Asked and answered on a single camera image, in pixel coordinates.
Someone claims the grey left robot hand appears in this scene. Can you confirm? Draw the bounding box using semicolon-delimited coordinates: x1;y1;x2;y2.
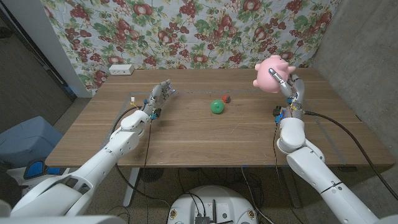
141;79;177;118

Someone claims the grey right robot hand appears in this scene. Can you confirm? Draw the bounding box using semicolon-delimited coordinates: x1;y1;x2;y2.
267;68;305;119

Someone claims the pink plastic piggy bank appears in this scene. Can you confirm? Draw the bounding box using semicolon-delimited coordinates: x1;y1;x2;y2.
252;55;297;94

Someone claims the green ball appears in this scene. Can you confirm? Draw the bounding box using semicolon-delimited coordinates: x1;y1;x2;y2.
210;99;225;114

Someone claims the white power strip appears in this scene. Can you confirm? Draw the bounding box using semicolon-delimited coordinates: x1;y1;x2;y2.
108;63;135;76

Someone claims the fruit print backdrop cloth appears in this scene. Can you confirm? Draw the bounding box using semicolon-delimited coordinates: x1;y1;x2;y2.
40;0;341;96

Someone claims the black round floor fan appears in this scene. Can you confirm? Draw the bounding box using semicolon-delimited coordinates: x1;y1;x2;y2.
139;167;165;183

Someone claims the white metal table leg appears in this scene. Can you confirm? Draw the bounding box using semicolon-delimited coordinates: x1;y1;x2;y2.
123;167;141;208

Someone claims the white robot torso base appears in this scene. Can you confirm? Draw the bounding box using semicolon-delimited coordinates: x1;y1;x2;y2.
167;185;258;224

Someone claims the blue grey plastic bin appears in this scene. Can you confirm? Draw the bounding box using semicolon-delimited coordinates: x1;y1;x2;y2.
0;116;64;169

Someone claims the blue black pad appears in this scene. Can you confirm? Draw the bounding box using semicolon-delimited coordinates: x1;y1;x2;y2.
23;159;67;181

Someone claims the black bag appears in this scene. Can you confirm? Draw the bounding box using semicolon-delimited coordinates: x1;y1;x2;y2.
0;174;22;208

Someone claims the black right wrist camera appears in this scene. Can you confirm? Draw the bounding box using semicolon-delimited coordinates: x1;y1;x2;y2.
272;106;284;124

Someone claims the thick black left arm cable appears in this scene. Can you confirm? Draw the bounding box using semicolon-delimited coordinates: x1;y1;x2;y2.
109;106;172;208

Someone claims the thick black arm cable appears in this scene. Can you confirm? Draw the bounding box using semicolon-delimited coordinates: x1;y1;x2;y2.
109;106;172;208
303;110;398;202

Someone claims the thin black left wrist cable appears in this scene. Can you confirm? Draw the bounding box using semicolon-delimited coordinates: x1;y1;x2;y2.
142;119;154;224

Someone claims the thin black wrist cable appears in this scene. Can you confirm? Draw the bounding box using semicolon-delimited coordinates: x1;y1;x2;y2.
142;119;154;224
272;123;280;175

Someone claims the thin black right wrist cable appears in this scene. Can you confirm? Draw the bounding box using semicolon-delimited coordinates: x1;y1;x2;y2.
272;123;280;175

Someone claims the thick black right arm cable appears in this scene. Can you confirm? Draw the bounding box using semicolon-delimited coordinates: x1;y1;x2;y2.
303;110;398;202

